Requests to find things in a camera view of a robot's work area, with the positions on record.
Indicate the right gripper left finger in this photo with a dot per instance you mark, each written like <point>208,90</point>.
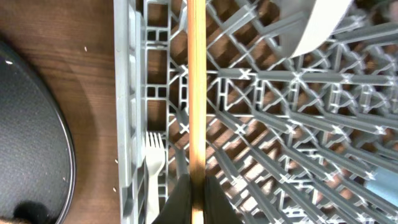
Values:
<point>178,208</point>

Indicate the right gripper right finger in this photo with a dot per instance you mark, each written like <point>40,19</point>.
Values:
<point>217,208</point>

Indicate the white plastic fork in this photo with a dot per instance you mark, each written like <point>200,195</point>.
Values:
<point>155,160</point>

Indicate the light blue cup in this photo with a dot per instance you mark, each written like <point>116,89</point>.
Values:
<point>384,185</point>

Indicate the wooden chopstick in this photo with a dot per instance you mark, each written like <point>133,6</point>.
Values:
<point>196,16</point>

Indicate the grey bowl with food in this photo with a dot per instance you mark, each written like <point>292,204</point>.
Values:
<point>304,25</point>

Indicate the grey dishwasher rack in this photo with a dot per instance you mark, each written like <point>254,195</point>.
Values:
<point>290,140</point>

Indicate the round black tray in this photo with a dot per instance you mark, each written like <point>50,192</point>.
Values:
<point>38,168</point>

